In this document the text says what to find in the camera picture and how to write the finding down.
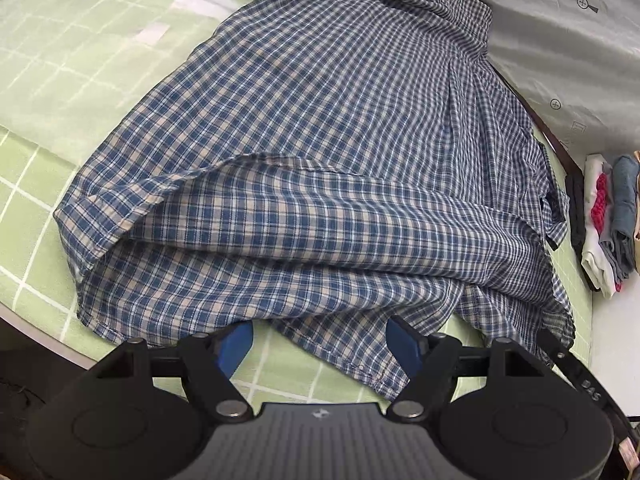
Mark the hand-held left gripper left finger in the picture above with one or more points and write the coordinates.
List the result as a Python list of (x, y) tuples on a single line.
[(235, 350)]

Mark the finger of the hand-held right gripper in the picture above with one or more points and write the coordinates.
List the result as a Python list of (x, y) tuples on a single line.
[(575, 367)]

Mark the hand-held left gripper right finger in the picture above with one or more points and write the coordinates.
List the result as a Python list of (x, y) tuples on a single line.
[(402, 347)]

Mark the blue plaid shirt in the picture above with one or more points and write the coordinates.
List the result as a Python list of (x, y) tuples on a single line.
[(300, 135)]

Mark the white folded garment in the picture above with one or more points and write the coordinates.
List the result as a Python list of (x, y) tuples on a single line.
[(597, 260)]

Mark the grey folded garment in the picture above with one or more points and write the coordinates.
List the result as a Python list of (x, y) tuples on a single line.
[(617, 255)]

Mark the black folded garment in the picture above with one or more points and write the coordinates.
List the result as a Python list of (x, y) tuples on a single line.
[(579, 220)]

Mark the red patterned folded garment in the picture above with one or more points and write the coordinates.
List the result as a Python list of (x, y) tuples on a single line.
[(600, 205)]

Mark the blue folded garment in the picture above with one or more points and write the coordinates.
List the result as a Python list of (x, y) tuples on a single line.
[(625, 200)]

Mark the beige folded garment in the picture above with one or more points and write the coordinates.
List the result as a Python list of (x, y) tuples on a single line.
[(637, 195)]

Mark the green checked mat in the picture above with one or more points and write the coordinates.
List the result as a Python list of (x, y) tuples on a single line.
[(50, 60)]

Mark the dark brown frame edge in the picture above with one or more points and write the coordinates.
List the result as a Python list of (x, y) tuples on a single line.
[(545, 127)]

